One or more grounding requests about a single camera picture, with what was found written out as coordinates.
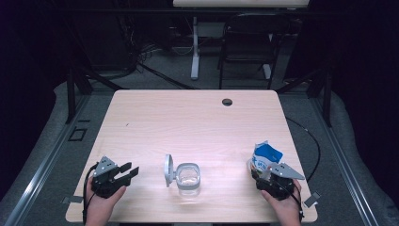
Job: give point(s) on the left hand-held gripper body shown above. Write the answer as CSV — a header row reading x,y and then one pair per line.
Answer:
x,y
105,166

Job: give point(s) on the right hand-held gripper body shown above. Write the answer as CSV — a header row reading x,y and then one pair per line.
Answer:
x,y
284,172

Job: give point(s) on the blue and white pouch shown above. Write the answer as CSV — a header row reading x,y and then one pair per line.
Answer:
x,y
265,155

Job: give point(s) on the person's right hand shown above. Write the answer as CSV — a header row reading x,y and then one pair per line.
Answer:
x,y
287,207

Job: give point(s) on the person's left hand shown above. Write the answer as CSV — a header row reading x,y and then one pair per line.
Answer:
x,y
100,205

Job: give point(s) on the grey tape piece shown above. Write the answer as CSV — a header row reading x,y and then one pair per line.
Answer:
x,y
72,199
311,200

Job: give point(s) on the black table grommet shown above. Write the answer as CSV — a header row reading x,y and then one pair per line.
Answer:
x,y
227,102

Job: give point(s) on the black metal stand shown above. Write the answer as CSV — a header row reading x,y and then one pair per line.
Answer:
x,y
327,100
71,94

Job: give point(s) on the white desk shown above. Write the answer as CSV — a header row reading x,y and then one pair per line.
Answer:
x,y
195,62

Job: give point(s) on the black folding chair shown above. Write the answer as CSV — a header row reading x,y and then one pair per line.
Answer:
x,y
247,40

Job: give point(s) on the aluminium floor rail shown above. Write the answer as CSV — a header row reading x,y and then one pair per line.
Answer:
x,y
47,163
342,163

